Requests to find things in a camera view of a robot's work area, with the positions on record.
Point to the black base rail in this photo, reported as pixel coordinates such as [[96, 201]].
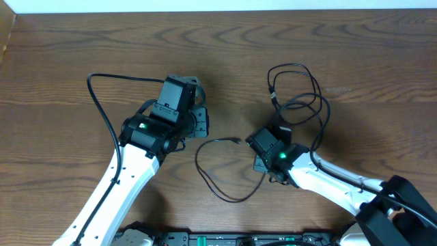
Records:
[[139, 233]]

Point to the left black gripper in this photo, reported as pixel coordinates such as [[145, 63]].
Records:
[[203, 129]]

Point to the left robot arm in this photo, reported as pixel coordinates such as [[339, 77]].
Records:
[[159, 127]]

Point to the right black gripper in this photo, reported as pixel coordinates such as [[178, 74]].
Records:
[[259, 166]]

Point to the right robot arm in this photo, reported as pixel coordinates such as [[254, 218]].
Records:
[[391, 212]]

